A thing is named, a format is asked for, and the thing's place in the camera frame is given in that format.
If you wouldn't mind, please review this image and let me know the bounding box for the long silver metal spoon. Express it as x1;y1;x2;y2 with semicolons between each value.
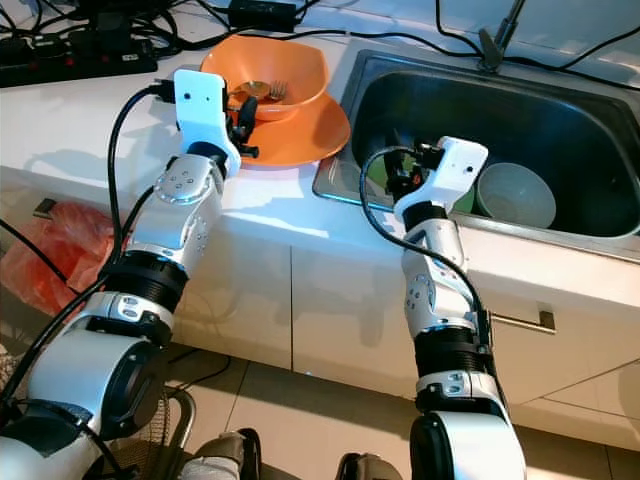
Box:
233;80;273;101

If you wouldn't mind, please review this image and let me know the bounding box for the orange plastic bowl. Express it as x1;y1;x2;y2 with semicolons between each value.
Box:
200;35;329;121

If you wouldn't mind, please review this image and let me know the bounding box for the orange plastic plate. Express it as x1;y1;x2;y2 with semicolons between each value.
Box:
230;92;351;169

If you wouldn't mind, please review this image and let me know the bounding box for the green plate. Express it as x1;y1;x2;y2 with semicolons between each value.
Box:
365;150;479;216

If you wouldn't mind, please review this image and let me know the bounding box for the black power adapter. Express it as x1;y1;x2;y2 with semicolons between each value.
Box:
228;0;301;31

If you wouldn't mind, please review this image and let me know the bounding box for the pale grey bowl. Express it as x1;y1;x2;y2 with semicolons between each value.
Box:
475;162;558;229

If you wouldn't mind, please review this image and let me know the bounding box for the grey metal faucet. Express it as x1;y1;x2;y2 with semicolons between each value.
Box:
478;0;526;71

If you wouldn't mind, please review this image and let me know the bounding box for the white cabinet door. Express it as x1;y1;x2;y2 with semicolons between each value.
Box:
285;245;640;421
0;165;296;371

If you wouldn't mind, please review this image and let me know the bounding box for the black box device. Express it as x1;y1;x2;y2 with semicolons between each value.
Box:
80;0;161;21

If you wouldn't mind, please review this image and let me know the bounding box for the black power strip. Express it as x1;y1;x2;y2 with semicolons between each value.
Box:
0;38;159;89

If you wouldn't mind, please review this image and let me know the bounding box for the stainless steel sink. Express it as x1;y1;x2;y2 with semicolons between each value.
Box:
312;50;640;241

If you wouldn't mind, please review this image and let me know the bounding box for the red plastic bag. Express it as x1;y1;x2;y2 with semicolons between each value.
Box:
0;200;121;331

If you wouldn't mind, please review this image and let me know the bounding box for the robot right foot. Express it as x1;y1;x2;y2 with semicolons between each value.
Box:
335;452;401;480

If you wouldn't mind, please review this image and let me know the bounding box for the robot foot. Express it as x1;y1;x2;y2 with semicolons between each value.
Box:
335;452;401;480
185;430;261;480

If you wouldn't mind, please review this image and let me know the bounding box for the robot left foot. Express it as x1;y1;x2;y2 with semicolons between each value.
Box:
185;430;261;480

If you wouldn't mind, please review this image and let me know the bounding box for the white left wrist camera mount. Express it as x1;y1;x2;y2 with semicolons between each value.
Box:
172;68;243;176

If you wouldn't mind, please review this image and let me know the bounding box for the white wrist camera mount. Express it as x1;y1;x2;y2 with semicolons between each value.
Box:
172;68;243;176
395;137;491;226

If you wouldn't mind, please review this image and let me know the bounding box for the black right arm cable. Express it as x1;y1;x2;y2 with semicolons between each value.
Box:
360;148;501;351

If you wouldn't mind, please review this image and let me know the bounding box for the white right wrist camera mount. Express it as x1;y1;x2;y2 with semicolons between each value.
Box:
395;137;491;226

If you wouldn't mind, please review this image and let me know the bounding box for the black power cable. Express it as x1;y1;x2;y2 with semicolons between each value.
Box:
295;28;640;89
435;0;640;71

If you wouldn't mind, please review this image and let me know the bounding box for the long metal cabinet handle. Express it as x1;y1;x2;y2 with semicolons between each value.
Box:
490;305;556;334

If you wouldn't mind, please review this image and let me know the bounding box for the thin black hanging cable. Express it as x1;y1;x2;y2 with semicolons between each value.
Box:
0;218;81;286

